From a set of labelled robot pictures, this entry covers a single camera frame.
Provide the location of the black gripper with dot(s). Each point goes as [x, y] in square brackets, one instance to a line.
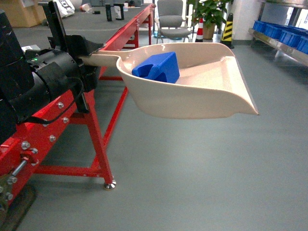
[62, 69]

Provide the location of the blue plastic part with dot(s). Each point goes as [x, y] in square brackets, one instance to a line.
[159, 67]

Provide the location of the beige plastic dustpan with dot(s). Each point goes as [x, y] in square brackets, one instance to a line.
[210, 83]

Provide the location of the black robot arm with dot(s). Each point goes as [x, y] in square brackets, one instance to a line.
[30, 80]

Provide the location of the stainless steel roller shelf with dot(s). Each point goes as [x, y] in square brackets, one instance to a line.
[290, 40]

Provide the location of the black white box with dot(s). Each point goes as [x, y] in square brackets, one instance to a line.
[119, 11]

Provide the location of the large cardboard box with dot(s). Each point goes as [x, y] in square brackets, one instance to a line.
[23, 13]

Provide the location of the grey office chair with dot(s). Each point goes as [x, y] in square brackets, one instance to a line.
[170, 22]

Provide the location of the red white traffic cone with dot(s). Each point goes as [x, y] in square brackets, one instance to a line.
[199, 34]

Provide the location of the potted green plant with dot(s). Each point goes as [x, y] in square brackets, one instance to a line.
[211, 12]

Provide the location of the yellow black striped bollard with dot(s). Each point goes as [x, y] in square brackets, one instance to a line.
[226, 37]

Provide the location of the red metal table frame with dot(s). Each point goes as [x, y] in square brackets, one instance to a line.
[21, 154]

